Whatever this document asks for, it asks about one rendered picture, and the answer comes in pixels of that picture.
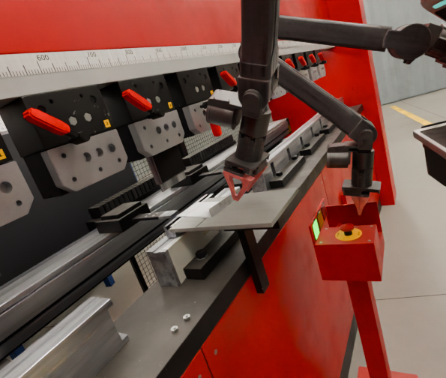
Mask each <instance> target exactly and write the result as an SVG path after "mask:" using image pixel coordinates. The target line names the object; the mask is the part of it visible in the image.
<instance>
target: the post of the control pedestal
mask: <svg viewBox="0 0 446 378"><path fill-rule="evenodd" d="M347 284H348V287H349V292H350V296H351V300H352V305H353V309H354V312H355V318H356V321H357V325H358V331H359V334H360V338H361V343H362V347H363V351H364V356H365V359H366V363H367V369H368V372H369V375H370V378H392V377H391V370H390V366H389V363H388V356H387V353H386V349H385V342H384V338H383V334H382V328H381V324H380V320H379V314H378V310H377V307H376V300H375V296H374V292H373V285H372V282H371V281H354V280H348V281H347Z"/></svg>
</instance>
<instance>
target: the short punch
mask: <svg viewBox="0 0 446 378"><path fill-rule="evenodd" d="M147 161H148V164H149V166H150V168H151V172H152V174H153V177H154V180H155V182H156V184H157V185H160V188H161V190H162V192H164V191H166V190H167V189H169V188H170V187H172V186H173V185H175V184H177V183H179V182H180V181H181V180H183V179H185V178H186V175H185V173H184V171H185V170H186V167H185V165H184V162H183V159H182V156H181V153H180V151H179V148H178V145H175V146H173V147H171V148H168V149H167V150H165V151H162V152H161V153H158V154H156V155H154V156H150V157H147Z"/></svg>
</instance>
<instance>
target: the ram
mask: <svg viewBox="0 0 446 378"><path fill-rule="evenodd" d="M279 15H284V16H291V17H305V18H313V19H320V20H330V17H329V13H328V6H327V2H326V0H280V14H279ZM240 42H241V0H0V55H7V54H23V53H53V52H68V51H83V50H113V49H129V48H144V47H173V46H189V45H204V44H234V43H240ZM333 47H335V46H329V45H323V44H321V45H320V44H316V45H309V46H295V47H287V48H280V49H279V56H282V55H288V54H293V53H302V52H306V51H311V50H312V51H313V50H321V51H324V50H328V49H330V48H333ZM236 62H237V64H238V63H240V59H239V57H238V53H230V54H223V55H210V56H202V57H195V58H181V59H173V60H166V61H153V62H145V63H138V64H124V65H116V66H109V67H96V68H88V69H81V70H67V71H59V72H52V73H39V74H31V75H24V76H10V77H2V78H0V108H2V107H4V106H5V105H7V104H9V103H11V102H12V101H14V100H16V99H18V98H20V97H22V96H28V95H36V94H42V93H47V92H55V91H61V90H65V89H74V88H79V87H84V86H93V85H98V88H99V89H102V88H104V87H106V86H109V85H111V84H113V83H115V82H118V81H122V80H131V79H136V78H141V77H150V76H155V75H160V74H163V75H164V76H165V77H166V76H168V75H170V74H173V73H175V72H179V71H188V70H192V69H198V68H207V69H209V68H212V67H213V66H217V65H226V64H231V63H236Z"/></svg>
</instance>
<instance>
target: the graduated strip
mask: <svg viewBox="0 0 446 378"><path fill-rule="evenodd" d="M316 44H317V43H304V42H298V41H291V40H280V41H278V46H279V49H280V48H287V47H301V46H309V45H316ZM240 45H241V43H220V44H204V45H189V46H159V47H144V48H129V49H99V50H83V51H68V52H39V53H23V54H7V55H0V78H2V77H16V76H24V75H31V74H44V73H52V72H59V71H73V70H81V69H88V68H101V67H109V66H116V65H130V64H138V63H145V62H158V61H166V60H173V59H187V58H195V57H202V56H215V55H223V54H230V53H238V49H239V46H240Z"/></svg>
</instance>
